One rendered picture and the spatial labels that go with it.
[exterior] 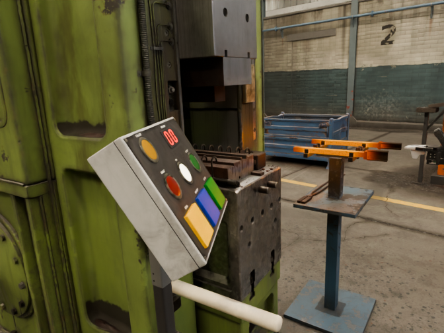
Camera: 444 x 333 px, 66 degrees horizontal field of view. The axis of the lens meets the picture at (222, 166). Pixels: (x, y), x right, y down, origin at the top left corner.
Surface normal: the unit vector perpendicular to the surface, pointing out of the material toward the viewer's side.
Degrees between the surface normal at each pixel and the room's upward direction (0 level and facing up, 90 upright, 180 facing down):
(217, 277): 42
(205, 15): 90
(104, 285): 90
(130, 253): 90
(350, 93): 90
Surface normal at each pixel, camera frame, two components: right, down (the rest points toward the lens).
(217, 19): 0.84, 0.10
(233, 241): -0.54, 0.23
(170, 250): -0.14, 0.25
